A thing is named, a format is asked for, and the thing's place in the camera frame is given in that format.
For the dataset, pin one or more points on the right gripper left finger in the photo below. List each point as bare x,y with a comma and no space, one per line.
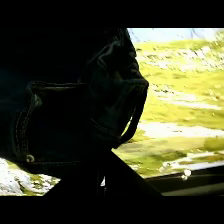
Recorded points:
80,185

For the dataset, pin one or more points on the black jeans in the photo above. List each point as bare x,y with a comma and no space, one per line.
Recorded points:
63,110

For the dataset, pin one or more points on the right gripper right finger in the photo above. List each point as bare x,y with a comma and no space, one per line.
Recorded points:
123,181

